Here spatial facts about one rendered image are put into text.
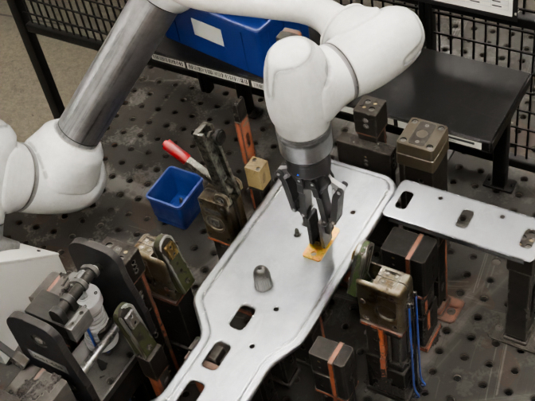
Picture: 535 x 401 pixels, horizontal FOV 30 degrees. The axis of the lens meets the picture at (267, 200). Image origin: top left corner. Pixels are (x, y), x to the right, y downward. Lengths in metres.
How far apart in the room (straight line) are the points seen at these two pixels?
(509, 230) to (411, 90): 0.39
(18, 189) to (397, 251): 0.83
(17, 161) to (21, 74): 1.92
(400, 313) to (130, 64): 0.79
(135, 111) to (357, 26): 1.15
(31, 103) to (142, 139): 1.41
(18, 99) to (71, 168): 1.78
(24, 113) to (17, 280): 1.79
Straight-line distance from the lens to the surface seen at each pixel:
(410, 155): 1.92
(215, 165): 1.80
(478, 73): 2.09
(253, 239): 1.86
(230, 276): 1.81
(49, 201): 2.24
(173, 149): 1.86
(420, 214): 1.86
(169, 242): 1.76
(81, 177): 2.23
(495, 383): 2.00
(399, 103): 2.03
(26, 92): 3.98
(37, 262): 2.21
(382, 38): 1.59
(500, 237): 1.83
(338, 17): 1.62
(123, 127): 2.60
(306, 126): 1.55
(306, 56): 1.50
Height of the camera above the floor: 2.40
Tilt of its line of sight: 47 degrees down
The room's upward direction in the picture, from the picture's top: 12 degrees counter-clockwise
